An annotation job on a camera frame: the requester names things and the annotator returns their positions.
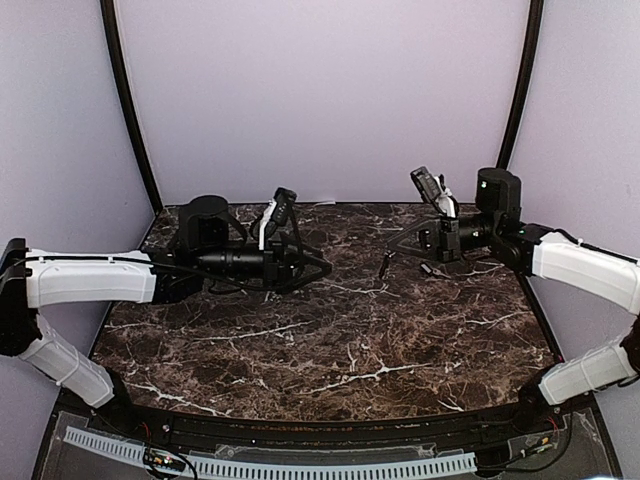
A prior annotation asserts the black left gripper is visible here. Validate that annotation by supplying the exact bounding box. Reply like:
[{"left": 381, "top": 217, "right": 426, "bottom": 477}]
[{"left": 196, "top": 231, "right": 332, "bottom": 294}]

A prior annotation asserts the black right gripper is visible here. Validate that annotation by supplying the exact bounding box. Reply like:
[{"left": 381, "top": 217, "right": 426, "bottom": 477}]
[{"left": 388, "top": 212, "right": 501, "bottom": 264}]

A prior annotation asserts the key with black head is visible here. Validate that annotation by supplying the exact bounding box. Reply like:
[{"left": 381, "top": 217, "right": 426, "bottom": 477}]
[{"left": 378, "top": 251, "right": 394, "bottom": 279}]

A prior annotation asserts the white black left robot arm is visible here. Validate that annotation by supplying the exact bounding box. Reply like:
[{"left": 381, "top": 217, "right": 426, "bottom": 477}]
[{"left": 1, "top": 188, "right": 332, "bottom": 436}]

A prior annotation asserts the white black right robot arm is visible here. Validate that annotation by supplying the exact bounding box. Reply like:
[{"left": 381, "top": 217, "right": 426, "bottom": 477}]
[{"left": 387, "top": 167, "right": 639, "bottom": 434}]

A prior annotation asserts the right circuit board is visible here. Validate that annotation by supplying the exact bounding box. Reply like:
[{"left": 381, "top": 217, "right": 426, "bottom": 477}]
[{"left": 519, "top": 436, "right": 556, "bottom": 458}]

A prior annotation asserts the circuit board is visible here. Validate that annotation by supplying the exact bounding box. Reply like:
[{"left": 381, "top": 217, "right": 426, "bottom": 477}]
[
  {"left": 519, "top": 436, "right": 556, "bottom": 458},
  {"left": 142, "top": 448, "right": 186, "bottom": 472}
]

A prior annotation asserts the left circuit board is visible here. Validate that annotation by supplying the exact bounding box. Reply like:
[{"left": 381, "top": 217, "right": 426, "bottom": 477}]
[{"left": 142, "top": 448, "right": 186, "bottom": 472}]

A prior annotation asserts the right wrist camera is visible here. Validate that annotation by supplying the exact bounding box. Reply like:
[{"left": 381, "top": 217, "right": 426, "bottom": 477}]
[{"left": 410, "top": 166, "right": 458, "bottom": 218}]

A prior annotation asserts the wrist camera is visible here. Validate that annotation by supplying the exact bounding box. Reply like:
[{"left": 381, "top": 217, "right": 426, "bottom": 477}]
[
  {"left": 258, "top": 187, "right": 297, "bottom": 251},
  {"left": 410, "top": 166, "right": 458, "bottom": 218}
]

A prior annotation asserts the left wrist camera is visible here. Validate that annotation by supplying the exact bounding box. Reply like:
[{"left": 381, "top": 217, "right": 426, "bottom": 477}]
[{"left": 258, "top": 187, "right": 297, "bottom": 251}]

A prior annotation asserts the black front rail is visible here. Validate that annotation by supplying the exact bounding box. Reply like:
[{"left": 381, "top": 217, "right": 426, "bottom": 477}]
[{"left": 113, "top": 405, "right": 525, "bottom": 448}]

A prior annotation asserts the black right corner post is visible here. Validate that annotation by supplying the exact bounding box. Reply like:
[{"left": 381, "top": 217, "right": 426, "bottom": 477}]
[{"left": 496, "top": 0, "right": 545, "bottom": 170}]

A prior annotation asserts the black corner post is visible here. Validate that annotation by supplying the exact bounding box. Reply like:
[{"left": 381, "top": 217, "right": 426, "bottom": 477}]
[
  {"left": 99, "top": 0, "right": 164, "bottom": 215},
  {"left": 496, "top": 0, "right": 545, "bottom": 170}
]

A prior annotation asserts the white slotted cable duct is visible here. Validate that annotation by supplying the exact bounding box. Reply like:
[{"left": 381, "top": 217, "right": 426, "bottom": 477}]
[{"left": 63, "top": 427, "right": 477, "bottom": 479}]

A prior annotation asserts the black left corner post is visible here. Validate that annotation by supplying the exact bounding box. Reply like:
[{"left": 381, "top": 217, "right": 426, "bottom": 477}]
[{"left": 99, "top": 0, "right": 164, "bottom": 215}]

